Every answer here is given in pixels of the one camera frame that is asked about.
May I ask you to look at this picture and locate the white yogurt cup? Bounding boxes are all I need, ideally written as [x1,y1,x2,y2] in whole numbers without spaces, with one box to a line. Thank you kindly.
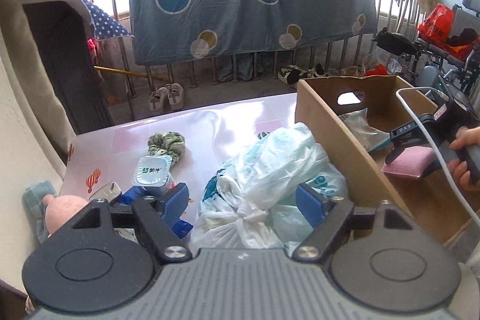
[132,155,175,197]

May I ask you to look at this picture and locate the green white scrunchie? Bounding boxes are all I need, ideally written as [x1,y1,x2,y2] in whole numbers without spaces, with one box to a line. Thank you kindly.
[147,132,186,166]

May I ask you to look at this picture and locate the pink sponge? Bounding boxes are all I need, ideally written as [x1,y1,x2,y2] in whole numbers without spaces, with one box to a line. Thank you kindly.
[382,146,439,179]

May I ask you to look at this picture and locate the gold tissue pack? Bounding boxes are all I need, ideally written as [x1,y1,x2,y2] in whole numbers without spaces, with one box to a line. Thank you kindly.
[89,182,122,203]

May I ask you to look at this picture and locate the pink plush toy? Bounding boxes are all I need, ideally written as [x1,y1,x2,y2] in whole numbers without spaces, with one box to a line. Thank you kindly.
[42,194,88,235]

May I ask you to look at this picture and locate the person's right hand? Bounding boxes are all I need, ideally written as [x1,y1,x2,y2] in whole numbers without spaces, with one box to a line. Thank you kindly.
[448,127,480,192]

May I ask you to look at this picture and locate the black wheelchair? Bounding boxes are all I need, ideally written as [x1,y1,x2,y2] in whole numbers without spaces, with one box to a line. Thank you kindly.
[373,0,479,95]

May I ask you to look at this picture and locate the brown cardboard box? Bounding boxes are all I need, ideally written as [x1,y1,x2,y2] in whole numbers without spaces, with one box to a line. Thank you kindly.
[295,76,473,244]

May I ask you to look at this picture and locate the white plastic bag bundle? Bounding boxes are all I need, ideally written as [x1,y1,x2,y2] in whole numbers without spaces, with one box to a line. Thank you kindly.
[190,123,348,253]

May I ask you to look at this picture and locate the red plastic bag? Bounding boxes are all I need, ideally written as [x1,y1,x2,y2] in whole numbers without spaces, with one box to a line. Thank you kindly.
[417,3,455,44]

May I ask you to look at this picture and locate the right white sneaker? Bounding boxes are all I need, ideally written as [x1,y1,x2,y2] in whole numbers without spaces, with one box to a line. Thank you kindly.
[165,83,185,111]

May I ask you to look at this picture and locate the metal balcony railing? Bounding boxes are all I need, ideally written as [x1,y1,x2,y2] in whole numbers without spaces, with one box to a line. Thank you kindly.
[70,0,376,122]

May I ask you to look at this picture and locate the black white shoes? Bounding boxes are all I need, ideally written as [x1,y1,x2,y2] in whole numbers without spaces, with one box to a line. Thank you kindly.
[277,63,326,87]

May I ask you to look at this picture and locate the teal folded towel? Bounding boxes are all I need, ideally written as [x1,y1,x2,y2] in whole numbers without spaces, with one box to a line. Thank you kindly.
[22,180,57,244]

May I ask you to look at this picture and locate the blue star-patterned cloth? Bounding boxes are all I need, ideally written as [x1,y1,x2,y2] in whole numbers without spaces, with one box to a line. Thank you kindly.
[80,0,134,40]

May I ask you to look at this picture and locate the white cable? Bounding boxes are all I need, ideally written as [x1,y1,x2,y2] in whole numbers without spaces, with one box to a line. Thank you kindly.
[395,86,480,229]

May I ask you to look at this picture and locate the yellow broom handle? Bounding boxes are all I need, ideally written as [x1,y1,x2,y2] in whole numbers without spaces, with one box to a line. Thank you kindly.
[94,66,169,81]

